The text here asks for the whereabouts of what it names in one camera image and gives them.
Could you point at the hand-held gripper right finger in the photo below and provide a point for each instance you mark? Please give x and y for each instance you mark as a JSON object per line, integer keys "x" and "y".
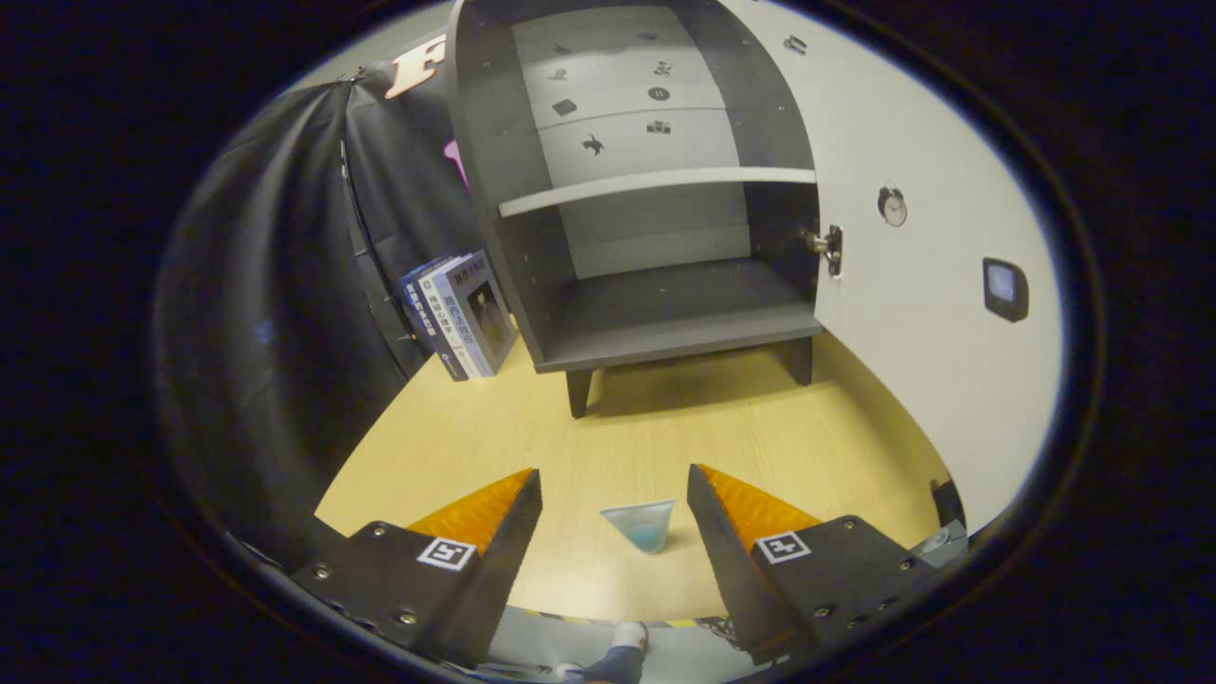
{"x": 736, "y": 570}

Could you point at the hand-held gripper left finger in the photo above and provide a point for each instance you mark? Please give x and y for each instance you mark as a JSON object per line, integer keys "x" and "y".
{"x": 499, "y": 579}

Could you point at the blue translucent tube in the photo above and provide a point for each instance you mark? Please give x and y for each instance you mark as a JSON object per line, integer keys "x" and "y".
{"x": 641, "y": 527}

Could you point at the white cabinet door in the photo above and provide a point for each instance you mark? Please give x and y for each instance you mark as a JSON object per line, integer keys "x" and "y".
{"x": 931, "y": 361}

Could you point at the dark grey cabinet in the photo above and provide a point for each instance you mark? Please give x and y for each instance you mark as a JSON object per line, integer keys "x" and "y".
{"x": 665, "y": 313}

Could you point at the grey cover book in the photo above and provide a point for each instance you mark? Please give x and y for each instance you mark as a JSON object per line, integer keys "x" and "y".
{"x": 484, "y": 313}

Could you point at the white spine book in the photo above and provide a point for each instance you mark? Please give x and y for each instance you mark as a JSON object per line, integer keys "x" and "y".
{"x": 439, "y": 313}

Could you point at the metal door hinge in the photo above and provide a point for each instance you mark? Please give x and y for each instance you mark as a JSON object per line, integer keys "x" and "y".
{"x": 832, "y": 249}

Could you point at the black backdrop cloth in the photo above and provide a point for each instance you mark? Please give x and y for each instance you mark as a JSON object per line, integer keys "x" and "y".
{"x": 275, "y": 285}

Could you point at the white cabinet shelf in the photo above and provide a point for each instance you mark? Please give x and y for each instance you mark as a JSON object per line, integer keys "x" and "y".
{"x": 655, "y": 183}

